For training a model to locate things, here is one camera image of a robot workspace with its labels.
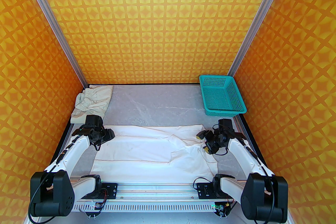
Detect white t-shirt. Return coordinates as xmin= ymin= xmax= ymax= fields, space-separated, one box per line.
xmin=93 ymin=124 xmax=219 ymax=176

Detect beige drawstring shorts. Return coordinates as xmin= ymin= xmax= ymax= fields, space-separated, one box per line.
xmin=71 ymin=85 xmax=114 ymax=125

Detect teal plastic mesh basket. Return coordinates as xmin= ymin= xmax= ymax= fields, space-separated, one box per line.
xmin=199 ymin=75 xmax=248 ymax=116

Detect aluminium side rail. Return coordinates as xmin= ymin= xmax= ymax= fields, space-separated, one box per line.
xmin=234 ymin=115 xmax=275 ymax=176

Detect small circuit board with wires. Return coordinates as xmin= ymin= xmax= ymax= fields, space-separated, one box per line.
xmin=79 ymin=201 xmax=104 ymax=218
xmin=212 ymin=201 xmax=234 ymax=218

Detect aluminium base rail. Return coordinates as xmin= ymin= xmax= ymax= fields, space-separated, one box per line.
xmin=70 ymin=178 xmax=244 ymax=201

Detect white slotted cable duct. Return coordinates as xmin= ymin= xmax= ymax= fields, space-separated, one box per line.
xmin=71 ymin=201 xmax=243 ymax=214

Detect aluminium frame post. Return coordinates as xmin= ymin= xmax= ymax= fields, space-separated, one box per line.
xmin=227 ymin=0 xmax=297 ymax=77
xmin=13 ymin=0 xmax=89 ymax=89

